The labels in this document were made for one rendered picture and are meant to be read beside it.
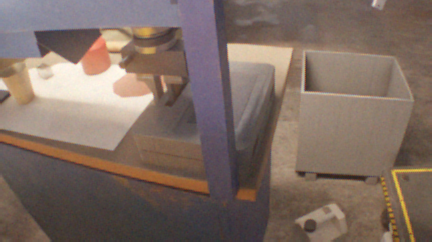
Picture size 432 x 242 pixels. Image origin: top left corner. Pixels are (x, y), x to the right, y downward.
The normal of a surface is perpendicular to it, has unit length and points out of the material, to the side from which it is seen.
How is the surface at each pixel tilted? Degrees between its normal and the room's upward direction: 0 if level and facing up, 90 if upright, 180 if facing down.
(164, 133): 0
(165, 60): 90
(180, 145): 90
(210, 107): 90
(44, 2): 90
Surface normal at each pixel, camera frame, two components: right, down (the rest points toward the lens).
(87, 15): -0.30, 0.58
